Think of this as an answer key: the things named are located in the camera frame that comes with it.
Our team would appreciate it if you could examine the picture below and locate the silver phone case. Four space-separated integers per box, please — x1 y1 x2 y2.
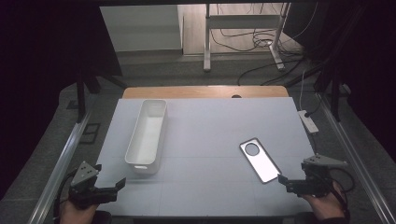
238 137 283 185

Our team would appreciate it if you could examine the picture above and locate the long black floor cable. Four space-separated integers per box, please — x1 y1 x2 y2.
236 57 304 87

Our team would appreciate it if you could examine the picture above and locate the wooden table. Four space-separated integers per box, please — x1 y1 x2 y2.
121 85 290 100

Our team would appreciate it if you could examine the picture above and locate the black plug cable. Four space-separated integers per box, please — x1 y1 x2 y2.
304 96 325 119

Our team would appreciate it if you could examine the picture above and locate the aluminium rail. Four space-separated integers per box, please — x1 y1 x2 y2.
27 111 93 224
316 92 396 224

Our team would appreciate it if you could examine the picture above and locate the tangle of black floor cables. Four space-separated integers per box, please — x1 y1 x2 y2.
209 3 319 54

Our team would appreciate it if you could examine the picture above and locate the white plastic storage bin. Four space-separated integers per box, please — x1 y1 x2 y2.
124 98 169 175

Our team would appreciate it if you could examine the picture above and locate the black floor frame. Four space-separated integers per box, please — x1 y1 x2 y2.
78 122 101 146

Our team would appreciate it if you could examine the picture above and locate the white power cable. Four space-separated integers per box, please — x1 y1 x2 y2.
298 69 308 112

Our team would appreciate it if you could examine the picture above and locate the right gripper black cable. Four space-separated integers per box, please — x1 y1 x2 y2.
329 167 357 220

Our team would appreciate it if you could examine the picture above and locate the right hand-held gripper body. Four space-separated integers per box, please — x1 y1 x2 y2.
298 153 348 199

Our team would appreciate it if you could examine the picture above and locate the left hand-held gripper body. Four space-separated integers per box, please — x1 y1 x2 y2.
67 161 106 210

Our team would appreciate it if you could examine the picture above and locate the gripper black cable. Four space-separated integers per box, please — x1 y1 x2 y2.
329 167 357 220
52 169 78 224

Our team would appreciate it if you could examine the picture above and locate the person's left hand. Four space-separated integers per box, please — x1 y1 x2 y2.
59 199 99 224

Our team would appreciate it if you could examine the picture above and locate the white board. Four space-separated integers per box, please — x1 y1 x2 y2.
94 96 316 218

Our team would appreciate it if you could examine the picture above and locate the dark curtain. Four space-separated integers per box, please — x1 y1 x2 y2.
0 0 123 200
286 0 396 154

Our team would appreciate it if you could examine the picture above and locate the white metal stand frame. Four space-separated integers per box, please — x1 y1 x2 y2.
203 3 292 73

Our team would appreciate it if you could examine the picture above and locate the white wall panel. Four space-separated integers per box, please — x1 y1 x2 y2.
99 4 185 53

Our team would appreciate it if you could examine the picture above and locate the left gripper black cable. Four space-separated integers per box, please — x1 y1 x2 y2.
52 169 78 224

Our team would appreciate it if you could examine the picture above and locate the white power strip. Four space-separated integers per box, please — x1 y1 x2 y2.
297 109 320 134

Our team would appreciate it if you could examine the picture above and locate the person's right hand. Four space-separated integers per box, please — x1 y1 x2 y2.
300 181 347 222

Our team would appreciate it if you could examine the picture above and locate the black metal stand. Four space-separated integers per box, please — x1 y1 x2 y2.
74 71 129 124
312 62 350 122

